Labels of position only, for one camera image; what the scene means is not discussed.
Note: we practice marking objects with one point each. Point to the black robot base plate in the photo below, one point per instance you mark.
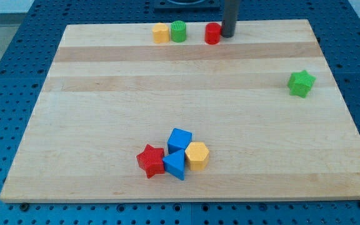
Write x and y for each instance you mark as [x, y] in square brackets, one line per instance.
[186, 4]

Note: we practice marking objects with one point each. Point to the yellow hexagon block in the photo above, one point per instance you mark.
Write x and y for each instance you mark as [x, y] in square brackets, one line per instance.
[197, 156]

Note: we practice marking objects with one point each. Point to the yellow heart block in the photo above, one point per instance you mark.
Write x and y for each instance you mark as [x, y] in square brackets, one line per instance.
[160, 33]

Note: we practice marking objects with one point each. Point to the green cylinder block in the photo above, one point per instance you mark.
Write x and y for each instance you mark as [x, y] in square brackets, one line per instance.
[178, 31]

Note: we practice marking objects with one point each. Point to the blue triangle block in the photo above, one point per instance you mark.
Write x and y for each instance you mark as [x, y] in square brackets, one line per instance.
[174, 164]

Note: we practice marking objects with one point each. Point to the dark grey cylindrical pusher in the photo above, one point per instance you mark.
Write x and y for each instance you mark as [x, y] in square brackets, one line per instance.
[229, 18]

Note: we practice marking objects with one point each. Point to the green star block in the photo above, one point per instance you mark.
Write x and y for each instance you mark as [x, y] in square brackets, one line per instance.
[300, 83]

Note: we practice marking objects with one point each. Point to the wooden board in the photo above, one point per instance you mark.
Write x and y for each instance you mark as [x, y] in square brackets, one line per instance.
[111, 90]

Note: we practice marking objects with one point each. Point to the red star block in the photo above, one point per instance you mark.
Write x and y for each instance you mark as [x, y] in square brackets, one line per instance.
[151, 160]

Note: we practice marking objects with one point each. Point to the blue cube block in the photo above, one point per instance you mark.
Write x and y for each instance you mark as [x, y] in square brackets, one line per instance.
[179, 139]

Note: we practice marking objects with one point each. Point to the red cylinder block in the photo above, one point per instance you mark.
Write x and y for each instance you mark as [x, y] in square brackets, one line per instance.
[212, 33]

